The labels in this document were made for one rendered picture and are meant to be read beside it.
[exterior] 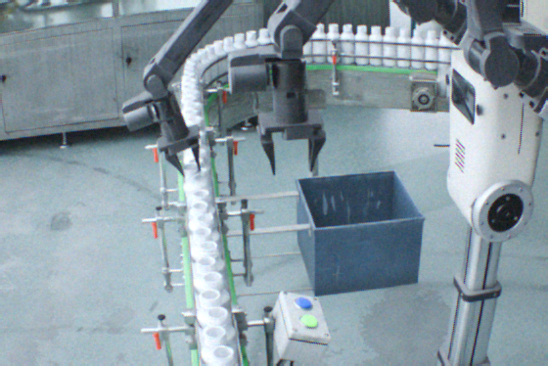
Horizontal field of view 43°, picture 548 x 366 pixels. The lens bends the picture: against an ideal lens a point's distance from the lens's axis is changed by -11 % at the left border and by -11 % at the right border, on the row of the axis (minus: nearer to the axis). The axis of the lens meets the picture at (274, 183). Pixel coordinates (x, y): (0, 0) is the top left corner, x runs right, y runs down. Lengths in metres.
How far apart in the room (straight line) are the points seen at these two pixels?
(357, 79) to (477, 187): 1.63
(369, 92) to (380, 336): 1.02
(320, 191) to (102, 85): 2.84
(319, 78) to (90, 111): 2.20
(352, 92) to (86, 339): 1.56
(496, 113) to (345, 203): 0.95
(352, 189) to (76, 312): 1.59
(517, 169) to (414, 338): 1.67
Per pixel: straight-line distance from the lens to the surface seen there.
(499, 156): 1.58
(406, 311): 3.34
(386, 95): 3.20
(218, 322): 1.35
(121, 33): 4.85
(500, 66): 1.31
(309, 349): 1.41
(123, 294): 3.53
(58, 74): 4.96
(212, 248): 1.58
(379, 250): 2.11
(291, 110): 1.25
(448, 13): 1.76
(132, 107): 1.73
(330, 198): 2.35
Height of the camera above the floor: 1.96
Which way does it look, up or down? 26 degrees down
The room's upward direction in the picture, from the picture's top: 2 degrees counter-clockwise
